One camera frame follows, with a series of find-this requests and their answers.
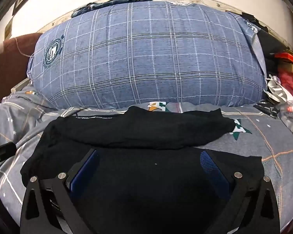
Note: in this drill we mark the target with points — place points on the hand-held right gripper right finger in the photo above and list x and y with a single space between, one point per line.
213 173

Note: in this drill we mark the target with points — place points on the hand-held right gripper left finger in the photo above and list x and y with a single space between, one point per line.
84 173

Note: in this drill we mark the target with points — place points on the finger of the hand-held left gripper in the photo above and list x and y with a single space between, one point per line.
2 150

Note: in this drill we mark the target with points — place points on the black pants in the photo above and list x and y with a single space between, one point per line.
141 131

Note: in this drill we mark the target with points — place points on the grey printed bedsheet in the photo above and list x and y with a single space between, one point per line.
271 146

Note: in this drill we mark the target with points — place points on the brown sofa armrest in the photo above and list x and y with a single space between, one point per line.
9 63

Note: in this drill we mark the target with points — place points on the clear plastic bag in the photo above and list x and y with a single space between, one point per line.
290 117

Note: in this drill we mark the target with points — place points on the white printed plastic bag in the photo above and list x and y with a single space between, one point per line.
277 90

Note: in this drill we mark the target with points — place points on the red packets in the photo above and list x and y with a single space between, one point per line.
290 78

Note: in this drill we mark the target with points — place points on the blue plaid folded quilt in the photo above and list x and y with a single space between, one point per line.
149 53

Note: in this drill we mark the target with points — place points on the black cloth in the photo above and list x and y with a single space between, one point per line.
271 43

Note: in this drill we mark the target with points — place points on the dark blue jeans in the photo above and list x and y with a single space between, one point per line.
97 6

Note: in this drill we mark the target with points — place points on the pale wooden bed rail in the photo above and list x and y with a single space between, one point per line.
20 85

